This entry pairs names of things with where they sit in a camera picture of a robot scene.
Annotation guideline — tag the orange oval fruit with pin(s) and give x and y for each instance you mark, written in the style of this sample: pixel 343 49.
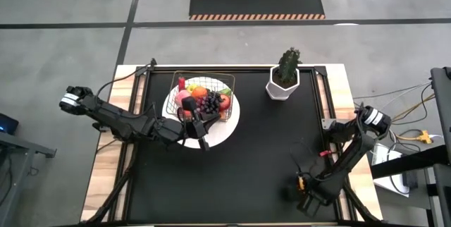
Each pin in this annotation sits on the orange oval fruit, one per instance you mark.
pixel 222 115

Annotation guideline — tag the round white plate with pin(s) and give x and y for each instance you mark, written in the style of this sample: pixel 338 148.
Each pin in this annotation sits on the round white plate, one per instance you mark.
pixel 222 132

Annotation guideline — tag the yellow mango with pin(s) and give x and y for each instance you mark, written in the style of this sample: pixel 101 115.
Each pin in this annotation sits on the yellow mango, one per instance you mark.
pixel 301 183

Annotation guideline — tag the red apple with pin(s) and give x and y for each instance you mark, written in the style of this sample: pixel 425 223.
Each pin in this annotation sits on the red apple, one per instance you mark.
pixel 225 102

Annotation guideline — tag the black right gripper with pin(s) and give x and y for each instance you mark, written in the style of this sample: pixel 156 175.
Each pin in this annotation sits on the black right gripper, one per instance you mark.
pixel 322 191

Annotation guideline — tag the blue-lit black device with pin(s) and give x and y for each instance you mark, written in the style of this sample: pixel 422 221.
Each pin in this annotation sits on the blue-lit black device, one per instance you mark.
pixel 7 123

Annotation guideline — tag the green apple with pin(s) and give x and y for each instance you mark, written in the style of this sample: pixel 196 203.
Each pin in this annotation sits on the green apple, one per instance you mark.
pixel 191 87

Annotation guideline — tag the black side table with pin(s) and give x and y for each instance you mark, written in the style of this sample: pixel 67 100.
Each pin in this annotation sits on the black side table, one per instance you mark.
pixel 408 163

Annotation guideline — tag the white hexagonal plant pot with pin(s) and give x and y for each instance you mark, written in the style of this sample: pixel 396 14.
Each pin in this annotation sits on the white hexagonal plant pot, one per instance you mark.
pixel 278 87

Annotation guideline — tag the grey metal table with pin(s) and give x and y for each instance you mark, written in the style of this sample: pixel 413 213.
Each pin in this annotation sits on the grey metal table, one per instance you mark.
pixel 21 146

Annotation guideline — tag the pink peach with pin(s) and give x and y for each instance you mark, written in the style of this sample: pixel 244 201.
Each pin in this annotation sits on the pink peach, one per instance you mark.
pixel 180 96

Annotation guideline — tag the red tag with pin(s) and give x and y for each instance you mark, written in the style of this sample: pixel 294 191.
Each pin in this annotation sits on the red tag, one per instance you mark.
pixel 326 153

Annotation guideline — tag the yellow power splitter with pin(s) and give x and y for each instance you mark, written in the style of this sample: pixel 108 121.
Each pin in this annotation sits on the yellow power splitter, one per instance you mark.
pixel 424 137

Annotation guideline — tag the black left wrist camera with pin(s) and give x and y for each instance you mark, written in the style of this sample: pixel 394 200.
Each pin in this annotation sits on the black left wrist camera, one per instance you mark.
pixel 189 103

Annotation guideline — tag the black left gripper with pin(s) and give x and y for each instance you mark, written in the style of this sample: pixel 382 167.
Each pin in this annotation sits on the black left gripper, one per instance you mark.
pixel 183 130

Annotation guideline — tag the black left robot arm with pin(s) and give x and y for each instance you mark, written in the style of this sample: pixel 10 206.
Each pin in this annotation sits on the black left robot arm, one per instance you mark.
pixel 116 121

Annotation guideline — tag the white box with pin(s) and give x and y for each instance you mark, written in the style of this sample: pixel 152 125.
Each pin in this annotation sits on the white box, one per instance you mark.
pixel 382 153

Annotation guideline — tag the green cactus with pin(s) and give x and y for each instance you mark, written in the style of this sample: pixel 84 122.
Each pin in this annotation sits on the green cactus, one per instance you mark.
pixel 289 65

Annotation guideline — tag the round orange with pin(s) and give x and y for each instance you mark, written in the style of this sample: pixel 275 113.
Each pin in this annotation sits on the round orange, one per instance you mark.
pixel 199 93

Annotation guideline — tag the grey metal bracket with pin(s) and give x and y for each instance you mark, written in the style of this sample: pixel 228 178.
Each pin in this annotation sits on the grey metal bracket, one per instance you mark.
pixel 327 123

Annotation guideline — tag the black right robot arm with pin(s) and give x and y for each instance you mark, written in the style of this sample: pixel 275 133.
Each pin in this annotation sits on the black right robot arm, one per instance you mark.
pixel 352 156

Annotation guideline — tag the large black grape bunch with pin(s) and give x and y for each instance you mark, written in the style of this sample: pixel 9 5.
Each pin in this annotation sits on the large black grape bunch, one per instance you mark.
pixel 213 103

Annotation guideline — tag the black hazard-striped floor mat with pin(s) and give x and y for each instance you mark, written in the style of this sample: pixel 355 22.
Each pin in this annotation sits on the black hazard-striped floor mat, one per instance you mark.
pixel 257 3

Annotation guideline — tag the red chili pepper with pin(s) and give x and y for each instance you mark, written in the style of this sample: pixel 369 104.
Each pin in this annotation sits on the red chili pepper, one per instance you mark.
pixel 181 83

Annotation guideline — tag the black table mat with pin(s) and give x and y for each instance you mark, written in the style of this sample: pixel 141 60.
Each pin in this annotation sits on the black table mat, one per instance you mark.
pixel 229 184

